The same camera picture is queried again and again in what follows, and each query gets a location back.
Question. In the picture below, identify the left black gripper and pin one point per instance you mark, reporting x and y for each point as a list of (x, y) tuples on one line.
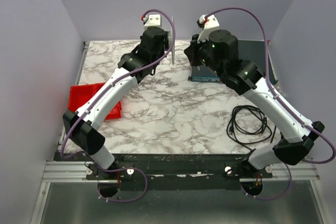
[(168, 40)]

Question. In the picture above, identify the blue network switch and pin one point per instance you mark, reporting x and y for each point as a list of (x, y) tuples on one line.
[(248, 50)]

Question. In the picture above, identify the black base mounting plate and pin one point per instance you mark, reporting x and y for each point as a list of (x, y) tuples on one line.
[(171, 172)]

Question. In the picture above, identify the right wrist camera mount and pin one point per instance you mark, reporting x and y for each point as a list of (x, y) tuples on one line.
[(208, 25)]

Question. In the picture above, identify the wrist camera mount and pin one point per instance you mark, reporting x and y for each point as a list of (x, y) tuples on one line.
[(208, 25), (152, 20)]

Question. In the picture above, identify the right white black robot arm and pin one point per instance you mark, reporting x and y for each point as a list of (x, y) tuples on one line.
[(220, 54)]

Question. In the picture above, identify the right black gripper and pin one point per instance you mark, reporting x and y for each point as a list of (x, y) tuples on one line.
[(191, 51)]

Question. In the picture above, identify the white cable spool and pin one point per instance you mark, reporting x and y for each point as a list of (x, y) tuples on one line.
[(171, 37)]

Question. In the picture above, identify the red plastic bin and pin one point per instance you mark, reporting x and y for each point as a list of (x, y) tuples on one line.
[(80, 94)]

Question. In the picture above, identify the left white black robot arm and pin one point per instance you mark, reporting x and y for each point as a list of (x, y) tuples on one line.
[(82, 126)]

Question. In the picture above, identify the aluminium extrusion rail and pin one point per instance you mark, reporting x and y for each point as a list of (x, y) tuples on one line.
[(64, 172)]

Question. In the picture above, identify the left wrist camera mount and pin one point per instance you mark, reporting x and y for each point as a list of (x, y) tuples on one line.
[(152, 20)]

